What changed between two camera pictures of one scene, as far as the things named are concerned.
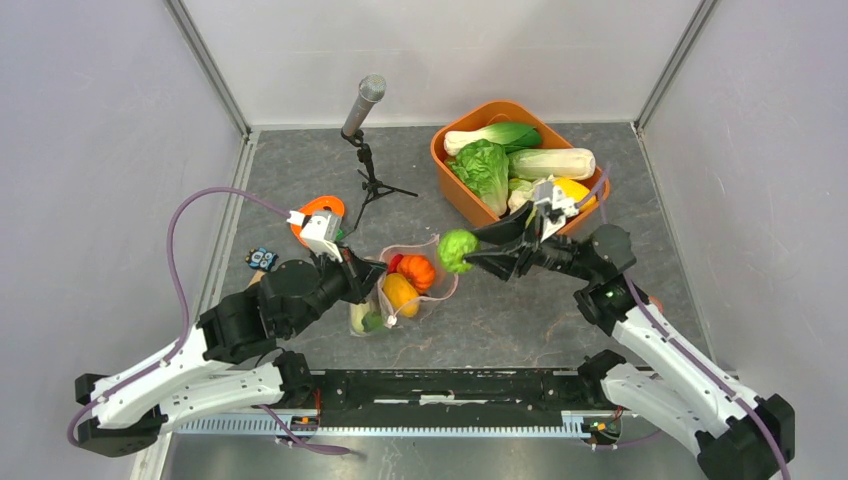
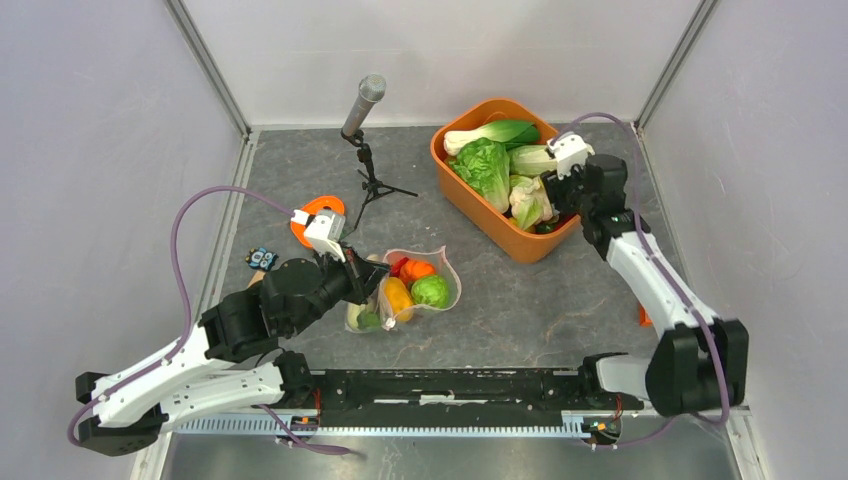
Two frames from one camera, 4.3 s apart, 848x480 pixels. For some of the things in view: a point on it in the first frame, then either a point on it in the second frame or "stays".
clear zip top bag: x=414 y=275 stays
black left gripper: x=360 y=273 stays
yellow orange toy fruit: x=402 y=295 stays
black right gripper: x=506 y=229 to x=556 y=187
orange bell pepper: x=417 y=271 stays
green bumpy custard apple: x=452 y=247 to x=430 y=291
